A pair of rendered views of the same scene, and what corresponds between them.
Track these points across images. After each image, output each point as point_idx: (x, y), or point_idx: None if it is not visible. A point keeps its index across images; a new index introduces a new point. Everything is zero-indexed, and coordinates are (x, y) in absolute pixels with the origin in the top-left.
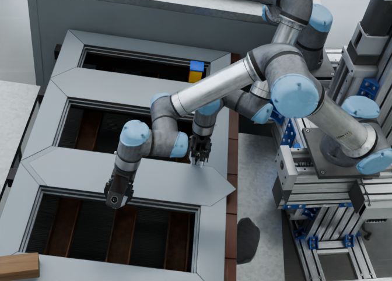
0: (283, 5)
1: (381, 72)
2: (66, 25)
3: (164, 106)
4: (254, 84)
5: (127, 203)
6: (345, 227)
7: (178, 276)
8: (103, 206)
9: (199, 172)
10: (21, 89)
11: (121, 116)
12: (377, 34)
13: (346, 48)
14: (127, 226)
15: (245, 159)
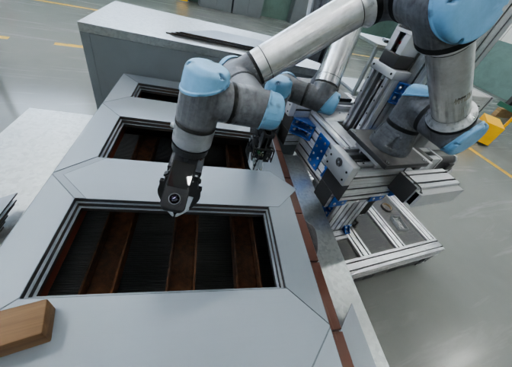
0: None
1: (417, 73)
2: (122, 71)
3: (240, 63)
4: (323, 70)
5: (189, 211)
6: (346, 219)
7: (265, 296)
8: (162, 220)
9: (259, 176)
10: (75, 117)
11: None
12: None
13: (377, 59)
14: (189, 237)
15: None
